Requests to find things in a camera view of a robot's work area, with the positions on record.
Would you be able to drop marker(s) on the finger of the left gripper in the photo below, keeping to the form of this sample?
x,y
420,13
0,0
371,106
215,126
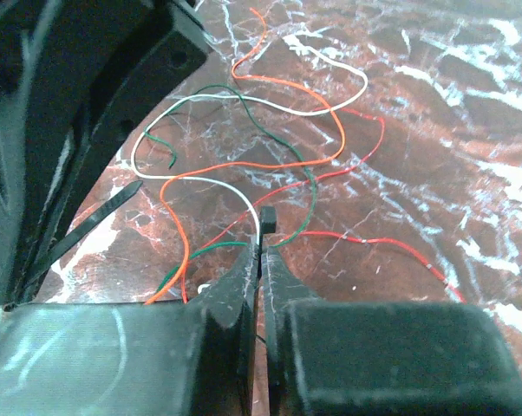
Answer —
x,y
76,78

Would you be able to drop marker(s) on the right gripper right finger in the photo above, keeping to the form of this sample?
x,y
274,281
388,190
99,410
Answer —
x,y
381,358

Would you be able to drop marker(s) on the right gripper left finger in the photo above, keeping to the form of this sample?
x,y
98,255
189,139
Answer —
x,y
168,358

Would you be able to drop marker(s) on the black zip tie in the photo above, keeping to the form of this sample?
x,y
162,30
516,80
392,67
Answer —
x,y
265,222

